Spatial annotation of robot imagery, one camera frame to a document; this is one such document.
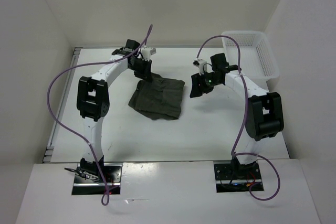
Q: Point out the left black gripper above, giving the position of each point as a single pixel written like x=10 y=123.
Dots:
x=146 y=73

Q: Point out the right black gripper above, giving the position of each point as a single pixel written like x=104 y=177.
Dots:
x=197 y=89

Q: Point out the olive green shorts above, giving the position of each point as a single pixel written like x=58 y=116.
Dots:
x=159 y=99

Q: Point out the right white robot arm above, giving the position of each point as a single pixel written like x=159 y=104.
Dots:
x=262 y=119

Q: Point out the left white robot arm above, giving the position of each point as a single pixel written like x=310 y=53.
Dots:
x=93 y=100

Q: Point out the white plastic basket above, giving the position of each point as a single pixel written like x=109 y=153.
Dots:
x=257 y=59

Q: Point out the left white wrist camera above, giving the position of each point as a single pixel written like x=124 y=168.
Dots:
x=147 y=52

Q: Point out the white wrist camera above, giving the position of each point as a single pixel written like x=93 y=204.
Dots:
x=202 y=66
x=147 y=52

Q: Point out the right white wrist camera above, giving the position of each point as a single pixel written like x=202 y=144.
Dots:
x=202 y=66

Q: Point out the aluminium rail frame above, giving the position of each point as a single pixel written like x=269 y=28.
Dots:
x=60 y=111

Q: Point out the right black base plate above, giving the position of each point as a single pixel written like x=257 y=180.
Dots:
x=232 y=177

